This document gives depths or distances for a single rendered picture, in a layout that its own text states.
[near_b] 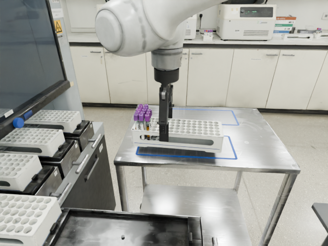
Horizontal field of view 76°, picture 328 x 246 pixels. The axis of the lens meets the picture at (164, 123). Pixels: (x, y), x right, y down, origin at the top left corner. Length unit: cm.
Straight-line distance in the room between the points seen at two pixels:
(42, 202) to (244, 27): 248
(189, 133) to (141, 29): 39
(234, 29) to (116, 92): 160
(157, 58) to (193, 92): 219
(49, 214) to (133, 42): 42
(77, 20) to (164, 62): 299
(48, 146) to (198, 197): 88
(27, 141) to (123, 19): 59
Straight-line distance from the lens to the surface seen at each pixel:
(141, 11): 42
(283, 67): 291
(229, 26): 264
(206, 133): 69
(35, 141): 85
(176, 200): 130
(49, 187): 77
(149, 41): 43
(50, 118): 99
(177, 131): 69
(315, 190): 210
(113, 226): 58
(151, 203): 129
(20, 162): 76
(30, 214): 60
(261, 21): 272
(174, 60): 60
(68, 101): 103
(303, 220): 183
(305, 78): 308
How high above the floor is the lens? 127
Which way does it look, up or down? 30 degrees down
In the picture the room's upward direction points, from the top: straight up
